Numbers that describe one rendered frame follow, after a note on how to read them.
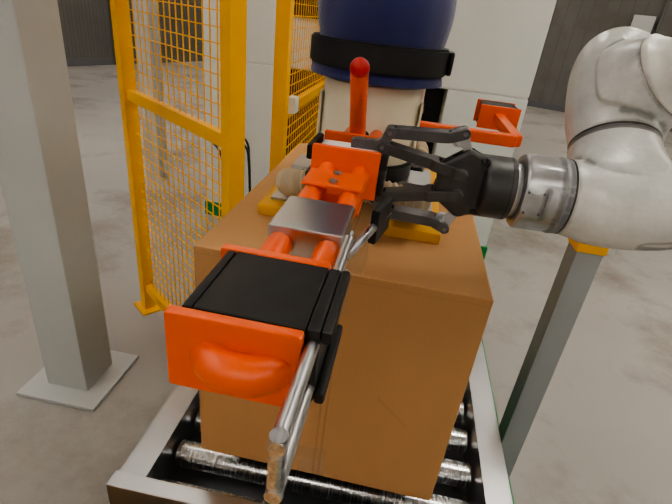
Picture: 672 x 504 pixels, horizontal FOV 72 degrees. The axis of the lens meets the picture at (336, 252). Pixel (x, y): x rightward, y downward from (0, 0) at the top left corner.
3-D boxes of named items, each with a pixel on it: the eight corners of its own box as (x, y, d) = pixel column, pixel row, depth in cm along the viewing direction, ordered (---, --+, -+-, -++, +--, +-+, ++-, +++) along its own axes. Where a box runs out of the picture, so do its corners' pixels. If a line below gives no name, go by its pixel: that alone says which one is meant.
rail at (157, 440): (330, 179, 293) (334, 149, 285) (339, 180, 293) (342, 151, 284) (125, 539, 89) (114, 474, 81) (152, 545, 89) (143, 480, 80)
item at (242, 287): (224, 303, 33) (224, 241, 31) (324, 322, 33) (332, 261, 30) (167, 384, 26) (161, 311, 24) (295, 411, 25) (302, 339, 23)
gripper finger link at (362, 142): (391, 153, 55) (395, 128, 54) (350, 147, 56) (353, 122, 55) (392, 150, 57) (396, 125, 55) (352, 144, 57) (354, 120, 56)
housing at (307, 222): (283, 236, 45) (286, 193, 43) (352, 249, 44) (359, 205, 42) (261, 271, 39) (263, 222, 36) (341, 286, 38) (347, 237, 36)
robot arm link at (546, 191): (558, 246, 53) (506, 238, 54) (540, 217, 61) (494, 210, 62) (585, 170, 49) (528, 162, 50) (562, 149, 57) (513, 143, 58)
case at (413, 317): (290, 279, 133) (300, 142, 115) (429, 305, 129) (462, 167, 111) (200, 448, 80) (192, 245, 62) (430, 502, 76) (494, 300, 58)
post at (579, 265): (472, 490, 153) (576, 212, 107) (493, 495, 152) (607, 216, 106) (474, 510, 147) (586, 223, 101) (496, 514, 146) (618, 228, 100)
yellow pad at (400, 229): (389, 171, 101) (392, 149, 99) (434, 179, 100) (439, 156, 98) (374, 235, 72) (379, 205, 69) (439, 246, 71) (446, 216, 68)
